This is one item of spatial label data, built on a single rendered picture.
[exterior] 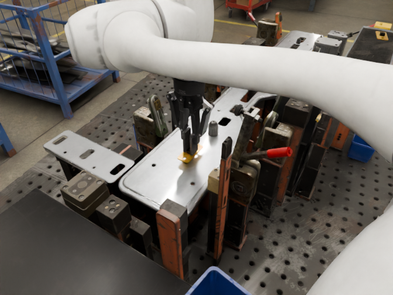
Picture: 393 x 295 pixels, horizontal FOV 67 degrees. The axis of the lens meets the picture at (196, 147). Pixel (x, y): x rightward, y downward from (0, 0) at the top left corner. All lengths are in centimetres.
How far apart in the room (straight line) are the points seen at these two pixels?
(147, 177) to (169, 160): 9
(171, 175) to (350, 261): 60
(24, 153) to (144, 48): 233
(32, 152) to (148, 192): 200
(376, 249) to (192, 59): 30
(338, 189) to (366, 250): 102
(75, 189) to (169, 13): 44
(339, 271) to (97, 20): 48
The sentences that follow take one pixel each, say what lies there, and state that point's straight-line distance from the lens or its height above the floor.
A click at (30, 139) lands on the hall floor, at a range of 287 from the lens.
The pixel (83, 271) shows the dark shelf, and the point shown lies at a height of 103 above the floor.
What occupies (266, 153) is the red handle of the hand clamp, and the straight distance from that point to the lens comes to 72.
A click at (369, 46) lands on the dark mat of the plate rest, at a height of 116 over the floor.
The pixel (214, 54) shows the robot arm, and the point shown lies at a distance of 42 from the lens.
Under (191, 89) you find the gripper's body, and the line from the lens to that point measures 69.
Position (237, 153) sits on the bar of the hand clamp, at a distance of 74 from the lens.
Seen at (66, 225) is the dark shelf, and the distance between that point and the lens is 73.
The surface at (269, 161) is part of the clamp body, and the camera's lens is 94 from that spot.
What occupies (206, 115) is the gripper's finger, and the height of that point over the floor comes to 118.
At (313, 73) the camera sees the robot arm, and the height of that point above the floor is 142.
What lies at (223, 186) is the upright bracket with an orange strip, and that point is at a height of 107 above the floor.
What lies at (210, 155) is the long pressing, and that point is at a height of 100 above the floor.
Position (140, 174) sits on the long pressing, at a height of 100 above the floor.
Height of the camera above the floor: 159
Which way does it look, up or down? 41 degrees down
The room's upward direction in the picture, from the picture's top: straight up
